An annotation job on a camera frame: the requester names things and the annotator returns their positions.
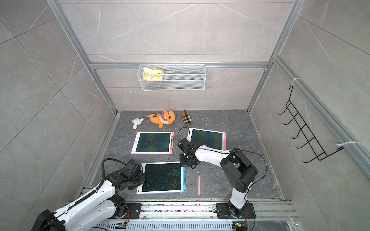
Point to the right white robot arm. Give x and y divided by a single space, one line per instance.
238 169

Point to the long pink stylus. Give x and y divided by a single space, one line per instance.
199 186

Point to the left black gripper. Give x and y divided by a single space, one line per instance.
143 179

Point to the white wire mesh basket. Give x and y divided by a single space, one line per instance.
176 77

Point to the pink framed writing tablet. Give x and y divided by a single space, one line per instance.
150 142
211 139

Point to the right pink framed writing tablet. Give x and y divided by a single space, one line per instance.
211 139

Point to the orange shark plush toy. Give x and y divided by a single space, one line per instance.
167 117

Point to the black wire hook rack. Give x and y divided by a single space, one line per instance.
305 132

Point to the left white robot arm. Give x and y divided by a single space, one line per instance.
100 203

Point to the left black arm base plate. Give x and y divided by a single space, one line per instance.
131 211

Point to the yellow white cloth in basket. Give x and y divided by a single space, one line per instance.
152 74

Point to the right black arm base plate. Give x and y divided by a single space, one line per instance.
224 210

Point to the blue framed writing tablet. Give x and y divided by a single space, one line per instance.
163 177

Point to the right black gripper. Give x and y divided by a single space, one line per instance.
182 162

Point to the left pink framed writing tablet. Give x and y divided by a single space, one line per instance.
150 142

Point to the white small plush toy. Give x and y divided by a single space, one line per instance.
136 122

